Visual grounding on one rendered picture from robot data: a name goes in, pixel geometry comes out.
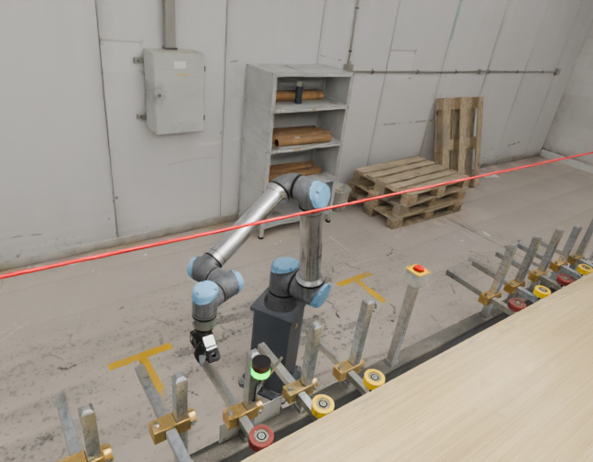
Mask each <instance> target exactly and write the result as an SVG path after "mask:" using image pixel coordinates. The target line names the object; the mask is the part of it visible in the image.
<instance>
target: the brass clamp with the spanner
mask: <svg viewBox="0 0 593 462"><path fill-rule="evenodd" d="M228 410H232V411H233V415H232V416H228V415H227V411H228ZM262 411H263V405H262V402H261V400H260V399H259V398H257V404H256V407H254V408H252V409H249V410H247V409H246V407H245V406H244V404H243V402H240V403H238V404H236V405H233V406H231V407H229V408H227V409H225V410H223V421H224V423H225V425H226V427H227V429H228V430H231V429H233V428H235V427H237V426H238V419H239V418H241V417H243V416H245V415H246V416H247V418H248V419H249V421H250V420H252V419H254V418H256V417H258V414H261V413H262Z"/></svg>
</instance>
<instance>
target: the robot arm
mask: <svg viewBox="0 0 593 462"><path fill-rule="evenodd" d="M290 199H295V200H297V201H299V208H300V213H301V212H306V211H310V210H314V209H319V208H324V207H326V206H327V205H328V203H329V200H330V189H329V187H328V185H327V184H326V183H324V182H322V181H318V180H316V179H313V178H310V177H307V176H305V175H302V174H300V173H288V174H284V175H281V176H279V177H277V178H275V179H273V180H272V181H270V182H269V183H268V185H267V190H266V191H265V192H264V193H263V194H262V195H261V196H260V197H259V198H258V199H257V200H256V201H255V202H254V203H253V204H252V205H251V206H250V207H249V208H248V209H247V211H246V212H245V213H244V214H243V215H242V216H241V217H240V218H239V219H238V220H237V221H236V222H235V223H234V224H233V225H232V226H239V225H243V224H248V223H253V222H257V221H261V220H266V219H267V218H268V217H269V215H270V214H271V213H272V212H273V211H274V210H275V209H276V208H277V207H278V206H279V205H280V204H285V203H286V202H287V201H288V200H290ZM260 225H261V224H260ZM260 225H252V226H247V227H243V228H238V229H234V230H230V231H226V232H225V233H224V234H223V235H222V236H221V237H220V238H219V239H218V240H217V241H216V242H215V244H214V245H213V246H212V247H211V248H210V249H209V250H208V251H206V252H205V253H204V254H203V255H202V256H195V257H193V258H192V259H191V260H190V262H189V264H188V267H187V273H188V275H189V276H190V277H191V278H192V279H193V280H194V281H198V283H197V284H195V285H194V287H193V289H192V320H191V322H192V326H193V327H194V330H193V331H191V332H190V342H191V344H192V346H193V347H194V348H196V349H194V350H195V351H194V353H193V354H194V357H195V359H196V360H197V362H198V363H199V365H200V366H201V367H203V362H205V361H204V359H205V360H206V361H208V363H213V362H215V361H218V360H219V359H220V358H221V356H220V353H219V350H218V347H217V343H216V342H215V341H216V340H215V339H214V334H213V331H212V330H213V329H214V327H215V326H216V318H217V306H219V305H220V304H222V303H224V302H226V301H227V300H229V299H230V298H232V297H233V296H235V295H237V294H238V293H239V292H241V291H242V290H243V288H244V281H243V278H242V276H241V275H240V273H239V272H238V271H236V270H234V269H232V270H229V271H228V272H227V271H225V270H223V269H221V268H222V267H223V265H224V264H225V263H226V262H227V261H228V260H229V259H230V258H231V257H232V256H233V255H234V253H235V252H236V251H237V250H238V249H239V248H240V247H241V246H242V245H243V244H244V243H245V242H246V240H247V239H248V238H249V237H250V236H251V235H252V234H253V233H254V232H255V231H256V230H257V229H258V227H259V226H260ZM323 225H324V211H320V212H316V213H311V214H304V215H300V265H299V262H298V261H297V260H296V259H295V258H288V257H283V258H277V259H275V260H274V261H273V262H272V264H271V268H270V276H269V289H268V291H267V293H266V295H265V297H264V304H265V306H266V307H267V308H268V309H269V310H271V311H272V312H275V313H280V314H285V313H289V312H291V311H293V310H294V309H295V308H296V307H297V302H298V300H300V301H302V302H304V303H306V304H308V305H310V306H312V307H314V308H318V307H320V306H321V305H322V304H323V303H324V302H325V300H326V299H327V297H328V295H329V293H330V291H331V284H330V283H329V282H326V281H325V280H324V278H325V276H324V273H323V272H322V250H323ZM299 266H300V268H299ZM297 299H298V300H297ZM194 331H195V332H194ZM191 337H192V340H191ZM205 357H206V358H205Z"/></svg>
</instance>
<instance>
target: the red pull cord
mask: <svg viewBox="0 0 593 462"><path fill-rule="evenodd" d="M592 153H593V151H592V152H588V153H584V154H579V155H575V156H570V157H565V158H561V159H553V160H548V161H544V162H539V163H535V164H531V165H526V166H521V167H517V168H513V169H508V170H500V171H495V172H492V173H487V174H482V175H478V176H473V177H468V178H465V179H460V180H455V181H447V182H443V183H438V184H434V185H429V186H424V187H421V188H416V189H411V190H407V191H402V192H395V193H390V194H385V195H381V196H376V197H372V198H367V199H363V200H358V201H354V202H350V203H341V204H337V205H332V206H328V207H324V208H319V209H314V210H310V211H306V212H301V213H297V214H288V215H284V216H280V217H275V218H270V219H266V220H261V221H257V222H253V223H248V224H243V225H236V226H231V227H227V228H222V229H217V230H214V231H209V232H204V233H200V234H195V235H191V236H183V237H178V238H173V239H169V240H165V241H160V242H156V243H151V244H146V245H143V246H138V247H130V248H125V249H121V250H117V251H112V252H107V253H103V254H99V255H94V256H90V257H85V258H77V259H73V260H68V261H63V262H59V263H54V264H50V265H46V266H41V267H36V268H32V269H24V270H20V271H15V272H10V273H7V274H2V275H0V280H1V279H5V278H10V277H15V276H18V275H23V274H28V273H31V272H36V271H41V270H48V269H53V268H57V267H61V266H66V265H71V264H74V263H79V262H84V261H88V260H92V259H100V258H104V257H109V256H113V255H117V254H122V253H127V252H131V251H135V250H140V249H144V248H152V247H156V246H160V245H165V244H169V243H174V242H178V241H182V240H187V239H191V238H196V237H203V236H208V235H212V234H217V233H221V232H225V231H230V230H234V229H238V228H243V227H247V226H255V225H260V224H264V223H268V222H273V221H277V220H281V219H286V218H290V217H294V216H299V215H307V214H311V213H316V212H320V211H324V210H329V209H334V208H337V207H342V206H347V205H350V204H359V203H363V202H367V201H372V200H377V199H380V198H385V197H390V196H393V195H398V194H403V193H410V192H415V191H420V190H423V189H428V188H433V187H436V186H441V185H446V184H449V183H454V182H462V181H466V180H471V179H476V178H479V177H484V176H489V175H492V174H497V173H502V172H506V171H514V170H518V169H522V168H527V167H531V166H535V165H540V164H545V163H549V162H553V161H558V160H565V159H570V158H574V157H579V156H583V155H587V154H592Z"/></svg>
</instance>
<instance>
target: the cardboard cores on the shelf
mask: <svg viewBox="0 0 593 462"><path fill-rule="evenodd" d="M295 92H296V90H277V92H276V101H294V100H295ZM323 98H324V92H323V91H322V90H317V89H306V90H303V91H302V100H322V99H323ZM331 140H332V132H331V130H322V129H321V128H320V127H316V126H291V127H278V128H273V133H272V143H271V144H273V143H274V144H275V146H276V147H286V146H295V145H304V144H313V143H323V142H330V141H331ZM321 172H322V168H321V166H316V167H314V162H313V161H312V160H308V161H301V162H293V163H286V164H279V165H271V166H269V182H270V181H272V180H273V179H275V178H277V177H279V176H281V175H284V174H288V173H300V174H302V175H305V176H307V175H313V174H317V173H321Z"/></svg>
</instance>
